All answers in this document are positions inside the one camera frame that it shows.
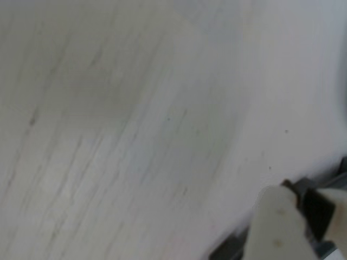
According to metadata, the white gripper finger with black pad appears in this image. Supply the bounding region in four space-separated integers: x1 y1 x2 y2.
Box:
299 186 347 246

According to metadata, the dark gray plastic bar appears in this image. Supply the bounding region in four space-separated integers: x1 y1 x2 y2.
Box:
208 155 347 260

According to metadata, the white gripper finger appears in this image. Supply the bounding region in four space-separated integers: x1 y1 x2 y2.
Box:
245 178 312 260

